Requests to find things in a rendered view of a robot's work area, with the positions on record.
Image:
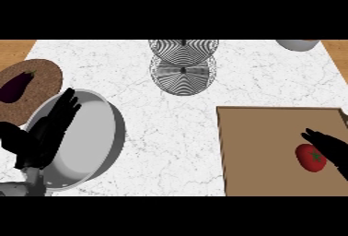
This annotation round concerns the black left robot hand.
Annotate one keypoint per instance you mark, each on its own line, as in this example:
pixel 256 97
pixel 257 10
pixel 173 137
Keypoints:
pixel 49 129

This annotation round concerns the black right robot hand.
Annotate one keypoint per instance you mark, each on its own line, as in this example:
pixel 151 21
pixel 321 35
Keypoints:
pixel 331 146

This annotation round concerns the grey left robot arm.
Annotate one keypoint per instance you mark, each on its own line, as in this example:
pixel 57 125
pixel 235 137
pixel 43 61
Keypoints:
pixel 27 184

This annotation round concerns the red tomato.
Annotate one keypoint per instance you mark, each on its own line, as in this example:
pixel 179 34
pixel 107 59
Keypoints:
pixel 309 159

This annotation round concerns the brown wooden tray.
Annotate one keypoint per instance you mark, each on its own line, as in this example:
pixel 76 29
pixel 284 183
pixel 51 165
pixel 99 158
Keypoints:
pixel 281 150

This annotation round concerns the grey metal pan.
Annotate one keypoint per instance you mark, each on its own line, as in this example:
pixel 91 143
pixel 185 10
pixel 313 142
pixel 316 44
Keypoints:
pixel 86 138

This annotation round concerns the round brown cork placemat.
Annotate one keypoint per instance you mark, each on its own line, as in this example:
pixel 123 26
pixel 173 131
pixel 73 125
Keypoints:
pixel 36 89

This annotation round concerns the dark purple eggplant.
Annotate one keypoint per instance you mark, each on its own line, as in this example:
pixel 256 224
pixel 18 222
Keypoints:
pixel 17 87

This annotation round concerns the grey bowl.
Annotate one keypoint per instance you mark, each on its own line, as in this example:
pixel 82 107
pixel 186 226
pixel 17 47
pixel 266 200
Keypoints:
pixel 298 44

